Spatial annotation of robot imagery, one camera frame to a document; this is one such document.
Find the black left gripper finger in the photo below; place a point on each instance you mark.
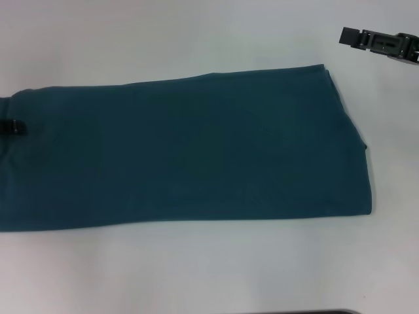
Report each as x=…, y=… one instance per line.
x=13, y=127

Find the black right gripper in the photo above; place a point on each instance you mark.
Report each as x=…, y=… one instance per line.
x=412, y=47

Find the teal t-shirt with FREE print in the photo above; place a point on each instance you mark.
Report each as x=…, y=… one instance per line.
x=196, y=147

